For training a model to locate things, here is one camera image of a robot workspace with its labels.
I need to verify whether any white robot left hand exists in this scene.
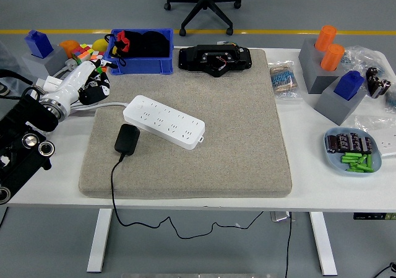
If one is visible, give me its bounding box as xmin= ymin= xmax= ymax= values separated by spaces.
xmin=41 ymin=58 xmax=119 ymax=106

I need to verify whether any black plug with cord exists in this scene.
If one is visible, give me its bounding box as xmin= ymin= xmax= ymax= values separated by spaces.
xmin=110 ymin=123 xmax=264 ymax=240

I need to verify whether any white power strip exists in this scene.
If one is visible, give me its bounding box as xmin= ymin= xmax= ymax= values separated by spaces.
xmin=123 ymin=95 xmax=206 ymax=150

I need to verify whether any white box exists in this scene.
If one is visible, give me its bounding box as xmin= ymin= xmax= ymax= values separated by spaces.
xmin=35 ymin=75 xmax=66 ymax=93

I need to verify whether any grey block holder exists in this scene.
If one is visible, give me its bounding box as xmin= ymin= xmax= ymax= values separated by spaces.
xmin=314 ymin=78 xmax=368 ymax=126
xmin=21 ymin=44 xmax=69 ymax=79

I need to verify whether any colourful puzzle cube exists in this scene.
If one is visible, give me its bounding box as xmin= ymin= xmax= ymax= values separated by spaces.
xmin=90 ymin=50 xmax=109 ymax=74
xmin=71 ymin=43 xmax=95 ymax=65

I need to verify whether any orange cup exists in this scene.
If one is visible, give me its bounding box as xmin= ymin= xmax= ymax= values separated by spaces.
xmin=58 ymin=40 xmax=80 ymax=59

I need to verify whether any yellow ball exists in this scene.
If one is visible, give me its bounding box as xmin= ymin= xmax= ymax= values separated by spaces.
xmin=92 ymin=38 xmax=108 ymax=53

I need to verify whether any blue block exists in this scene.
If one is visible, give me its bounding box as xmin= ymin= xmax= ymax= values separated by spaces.
xmin=333 ymin=70 xmax=366 ymax=102
xmin=24 ymin=29 xmax=54 ymax=59

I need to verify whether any blue plastic bin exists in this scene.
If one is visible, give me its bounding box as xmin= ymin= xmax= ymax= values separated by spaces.
xmin=102 ymin=28 xmax=174 ymax=76

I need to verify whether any black cloth pouch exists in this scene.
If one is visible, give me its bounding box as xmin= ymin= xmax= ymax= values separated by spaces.
xmin=128 ymin=30 xmax=171 ymax=58

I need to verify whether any black electronic device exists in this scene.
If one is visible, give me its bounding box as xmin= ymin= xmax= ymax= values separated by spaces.
xmin=178 ymin=41 xmax=253 ymax=78

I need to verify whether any grey-brown mat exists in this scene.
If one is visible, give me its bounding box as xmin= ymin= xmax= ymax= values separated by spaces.
xmin=78 ymin=48 xmax=293 ymax=200

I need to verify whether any white table leg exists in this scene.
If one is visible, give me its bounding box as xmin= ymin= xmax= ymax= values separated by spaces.
xmin=86 ymin=209 xmax=113 ymax=273
xmin=309 ymin=212 xmax=338 ymax=276

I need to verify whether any clear bag of resistors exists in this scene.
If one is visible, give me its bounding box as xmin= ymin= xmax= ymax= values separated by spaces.
xmin=267 ymin=60 xmax=303 ymax=101

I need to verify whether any grey two-hole block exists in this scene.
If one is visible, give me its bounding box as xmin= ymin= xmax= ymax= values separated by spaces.
xmin=298 ymin=38 xmax=346 ymax=95

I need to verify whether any orange cylinder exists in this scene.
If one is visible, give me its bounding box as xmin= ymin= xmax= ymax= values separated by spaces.
xmin=314 ymin=25 xmax=337 ymax=52
xmin=320 ymin=43 xmax=345 ymax=72

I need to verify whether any light blue plate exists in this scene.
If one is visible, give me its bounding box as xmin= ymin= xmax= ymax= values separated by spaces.
xmin=323 ymin=127 xmax=383 ymax=178

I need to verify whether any crumpled clear plastic bag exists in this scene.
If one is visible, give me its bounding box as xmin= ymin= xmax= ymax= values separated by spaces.
xmin=340 ymin=45 xmax=396 ymax=84

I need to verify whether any large dark capacitor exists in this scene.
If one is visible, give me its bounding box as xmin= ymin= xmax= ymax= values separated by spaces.
xmin=366 ymin=67 xmax=381 ymax=96
xmin=372 ymin=78 xmax=392 ymax=100

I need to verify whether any clear bag white part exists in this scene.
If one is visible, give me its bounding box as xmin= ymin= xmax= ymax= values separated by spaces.
xmin=354 ymin=113 xmax=396 ymax=158

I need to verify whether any black table control panel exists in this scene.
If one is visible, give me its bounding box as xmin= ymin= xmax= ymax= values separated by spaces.
xmin=353 ymin=212 xmax=396 ymax=220

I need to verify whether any grey metal bracket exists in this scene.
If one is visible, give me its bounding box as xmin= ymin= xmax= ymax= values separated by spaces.
xmin=270 ymin=211 xmax=296 ymax=222

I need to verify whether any black hanging cable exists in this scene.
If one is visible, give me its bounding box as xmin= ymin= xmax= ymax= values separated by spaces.
xmin=284 ymin=211 xmax=293 ymax=278

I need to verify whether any black floor cable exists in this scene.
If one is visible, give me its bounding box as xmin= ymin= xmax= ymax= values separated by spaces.
xmin=372 ymin=261 xmax=396 ymax=278

